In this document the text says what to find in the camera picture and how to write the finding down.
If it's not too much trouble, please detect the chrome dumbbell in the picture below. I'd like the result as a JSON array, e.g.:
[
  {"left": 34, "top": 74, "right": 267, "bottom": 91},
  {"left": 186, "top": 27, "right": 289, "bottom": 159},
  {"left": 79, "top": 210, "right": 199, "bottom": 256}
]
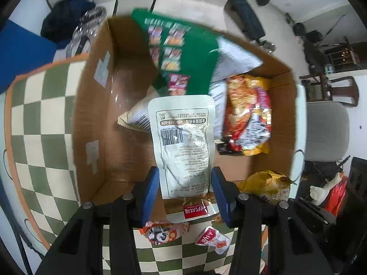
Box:
[{"left": 259, "top": 41, "right": 276, "bottom": 53}]

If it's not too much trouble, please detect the red label snack packet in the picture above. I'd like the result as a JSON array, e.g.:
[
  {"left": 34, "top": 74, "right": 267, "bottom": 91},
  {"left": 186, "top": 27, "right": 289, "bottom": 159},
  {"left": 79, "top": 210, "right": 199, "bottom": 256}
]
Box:
[{"left": 165, "top": 192, "right": 224, "bottom": 224}]

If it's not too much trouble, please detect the clear plastic bag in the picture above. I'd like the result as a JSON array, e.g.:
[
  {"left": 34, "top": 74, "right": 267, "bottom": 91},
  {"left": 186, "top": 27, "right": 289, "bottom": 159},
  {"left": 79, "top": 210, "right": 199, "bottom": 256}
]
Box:
[{"left": 65, "top": 6, "right": 107, "bottom": 61}]

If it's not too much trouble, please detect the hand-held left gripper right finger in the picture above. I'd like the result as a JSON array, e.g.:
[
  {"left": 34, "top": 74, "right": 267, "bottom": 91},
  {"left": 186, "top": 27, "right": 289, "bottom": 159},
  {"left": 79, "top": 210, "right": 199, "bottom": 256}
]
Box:
[{"left": 211, "top": 166, "right": 334, "bottom": 275}]

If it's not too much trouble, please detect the grey upholstered chair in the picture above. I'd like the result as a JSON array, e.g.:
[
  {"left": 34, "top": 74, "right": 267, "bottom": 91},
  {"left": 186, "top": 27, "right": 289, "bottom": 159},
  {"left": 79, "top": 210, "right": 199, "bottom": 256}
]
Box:
[{"left": 305, "top": 100, "right": 352, "bottom": 162}]

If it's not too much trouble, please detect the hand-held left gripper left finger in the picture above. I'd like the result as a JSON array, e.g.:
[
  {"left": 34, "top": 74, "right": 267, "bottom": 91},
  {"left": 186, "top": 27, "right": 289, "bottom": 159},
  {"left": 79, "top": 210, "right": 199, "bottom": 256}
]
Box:
[{"left": 34, "top": 166, "right": 159, "bottom": 275}]

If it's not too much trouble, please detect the green checkered table mat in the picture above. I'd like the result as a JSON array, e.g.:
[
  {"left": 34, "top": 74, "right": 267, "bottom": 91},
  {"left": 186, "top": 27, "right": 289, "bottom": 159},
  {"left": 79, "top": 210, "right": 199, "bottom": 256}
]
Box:
[{"left": 4, "top": 53, "right": 270, "bottom": 275}]

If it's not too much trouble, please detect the black ring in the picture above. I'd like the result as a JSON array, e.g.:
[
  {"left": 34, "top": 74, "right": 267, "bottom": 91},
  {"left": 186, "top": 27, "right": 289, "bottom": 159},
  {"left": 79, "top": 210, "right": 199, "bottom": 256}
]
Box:
[{"left": 292, "top": 149, "right": 305, "bottom": 184}]

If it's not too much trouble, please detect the blue weight bench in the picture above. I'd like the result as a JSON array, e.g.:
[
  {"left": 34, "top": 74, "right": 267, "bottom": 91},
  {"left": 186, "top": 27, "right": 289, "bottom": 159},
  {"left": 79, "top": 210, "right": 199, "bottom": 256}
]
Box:
[{"left": 229, "top": 0, "right": 266, "bottom": 41}]

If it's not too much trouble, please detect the green snack bag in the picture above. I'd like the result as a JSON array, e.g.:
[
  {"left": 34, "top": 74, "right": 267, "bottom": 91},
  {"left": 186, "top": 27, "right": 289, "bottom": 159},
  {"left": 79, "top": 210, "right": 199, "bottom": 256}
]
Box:
[{"left": 131, "top": 8, "right": 227, "bottom": 96}]

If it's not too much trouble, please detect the white snack pouch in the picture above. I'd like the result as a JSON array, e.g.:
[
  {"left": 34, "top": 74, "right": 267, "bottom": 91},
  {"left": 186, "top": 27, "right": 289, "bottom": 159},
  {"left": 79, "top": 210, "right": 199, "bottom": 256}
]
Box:
[{"left": 147, "top": 94, "right": 216, "bottom": 199}]

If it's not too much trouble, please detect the cardboard box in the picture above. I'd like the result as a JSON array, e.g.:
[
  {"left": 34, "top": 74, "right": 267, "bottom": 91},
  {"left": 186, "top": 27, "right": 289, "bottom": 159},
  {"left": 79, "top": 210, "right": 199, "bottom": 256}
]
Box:
[{"left": 72, "top": 16, "right": 299, "bottom": 204}]

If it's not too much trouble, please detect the silver white snack bag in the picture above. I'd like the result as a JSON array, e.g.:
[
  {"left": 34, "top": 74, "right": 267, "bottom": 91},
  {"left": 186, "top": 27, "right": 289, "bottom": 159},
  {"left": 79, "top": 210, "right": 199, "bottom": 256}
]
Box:
[{"left": 209, "top": 36, "right": 263, "bottom": 139}]

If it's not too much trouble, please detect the blue cushion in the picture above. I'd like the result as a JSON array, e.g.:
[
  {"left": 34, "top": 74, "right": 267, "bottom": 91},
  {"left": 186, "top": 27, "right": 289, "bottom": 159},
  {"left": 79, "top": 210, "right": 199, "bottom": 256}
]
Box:
[{"left": 0, "top": 20, "right": 58, "bottom": 95}]

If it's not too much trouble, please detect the yellow chip bag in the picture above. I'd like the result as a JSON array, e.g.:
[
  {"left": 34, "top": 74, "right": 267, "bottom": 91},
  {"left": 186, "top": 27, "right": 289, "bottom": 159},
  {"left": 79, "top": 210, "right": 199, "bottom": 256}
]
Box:
[{"left": 238, "top": 170, "right": 297, "bottom": 205}]

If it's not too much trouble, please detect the orange noodle snack bag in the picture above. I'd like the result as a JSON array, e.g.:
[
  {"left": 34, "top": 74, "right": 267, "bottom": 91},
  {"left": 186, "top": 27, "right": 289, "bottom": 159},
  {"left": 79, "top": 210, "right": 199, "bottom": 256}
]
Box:
[{"left": 222, "top": 74, "right": 273, "bottom": 157}]

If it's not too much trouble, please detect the small red white packet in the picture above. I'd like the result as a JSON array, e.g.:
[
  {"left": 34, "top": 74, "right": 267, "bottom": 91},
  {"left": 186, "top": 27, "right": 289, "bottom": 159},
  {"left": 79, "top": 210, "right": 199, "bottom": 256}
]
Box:
[{"left": 195, "top": 226, "right": 231, "bottom": 255}]

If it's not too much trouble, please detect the dark wooden chair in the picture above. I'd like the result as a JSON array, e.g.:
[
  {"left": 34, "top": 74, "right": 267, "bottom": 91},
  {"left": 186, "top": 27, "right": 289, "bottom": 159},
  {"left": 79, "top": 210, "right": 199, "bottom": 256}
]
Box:
[{"left": 300, "top": 74, "right": 360, "bottom": 108}]

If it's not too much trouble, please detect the orange panda snack packet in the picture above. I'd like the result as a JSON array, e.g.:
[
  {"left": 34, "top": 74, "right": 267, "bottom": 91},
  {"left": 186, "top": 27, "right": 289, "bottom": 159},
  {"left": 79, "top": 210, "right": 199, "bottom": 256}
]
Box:
[{"left": 139, "top": 220, "right": 191, "bottom": 245}]

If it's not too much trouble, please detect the red plastic bag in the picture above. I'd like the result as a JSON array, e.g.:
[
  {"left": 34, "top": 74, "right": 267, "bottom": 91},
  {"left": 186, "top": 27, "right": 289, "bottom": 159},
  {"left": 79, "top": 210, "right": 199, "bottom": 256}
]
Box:
[{"left": 323, "top": 176, "right": 349, "bottom": 217}]

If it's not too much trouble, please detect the dark blue cloth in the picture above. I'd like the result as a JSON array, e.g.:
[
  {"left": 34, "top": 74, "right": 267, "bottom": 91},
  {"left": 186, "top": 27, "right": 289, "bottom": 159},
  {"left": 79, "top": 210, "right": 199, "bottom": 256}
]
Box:
[{"left": 41, "top": 0, "right": 96, "bottom": 49}]

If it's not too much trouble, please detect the beige barcode snack packet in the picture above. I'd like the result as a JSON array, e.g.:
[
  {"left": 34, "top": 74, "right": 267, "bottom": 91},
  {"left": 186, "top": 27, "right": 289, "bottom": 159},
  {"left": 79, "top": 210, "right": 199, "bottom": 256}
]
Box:
[{"left": 117, "top": 92, "right": 161, "bottom": 134}]

